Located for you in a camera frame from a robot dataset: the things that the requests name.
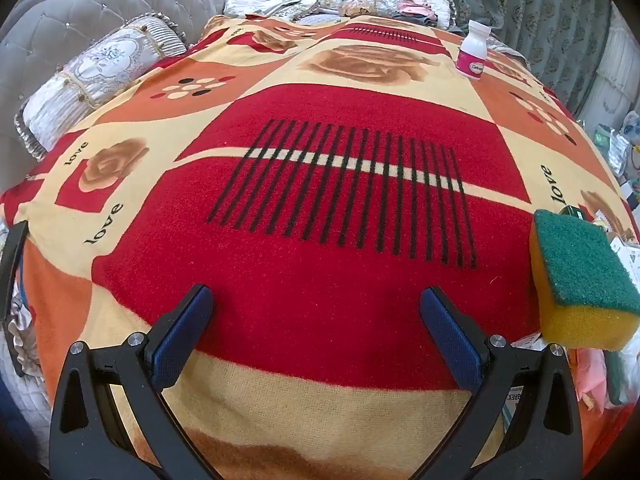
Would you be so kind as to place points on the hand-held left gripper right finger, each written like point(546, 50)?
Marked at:
point(450, 340)

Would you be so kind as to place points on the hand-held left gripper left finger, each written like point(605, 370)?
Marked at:
point(182, 335)

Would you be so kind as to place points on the green yellow sponge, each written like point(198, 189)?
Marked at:
point(575, 260)

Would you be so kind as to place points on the small green box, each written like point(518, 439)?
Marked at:
point(572, 211)

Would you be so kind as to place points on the red orange printed blanket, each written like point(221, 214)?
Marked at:
point(320, 270)

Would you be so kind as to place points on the black object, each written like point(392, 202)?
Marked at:
point(12, 270)

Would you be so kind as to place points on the grey embroidered medallion pillow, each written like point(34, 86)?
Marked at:
point(100, 70)

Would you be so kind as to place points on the white bottle pink label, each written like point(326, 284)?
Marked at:
point(472, 55)

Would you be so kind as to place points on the lace covered air conditioner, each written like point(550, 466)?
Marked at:
point(620, 70)

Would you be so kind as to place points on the pink garment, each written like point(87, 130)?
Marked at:
point(417, 9)

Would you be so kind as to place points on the grey tufted sofa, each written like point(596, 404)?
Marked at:
point(50, 25)

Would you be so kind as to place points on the green patterned curtain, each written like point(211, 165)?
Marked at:
point(540, 10)

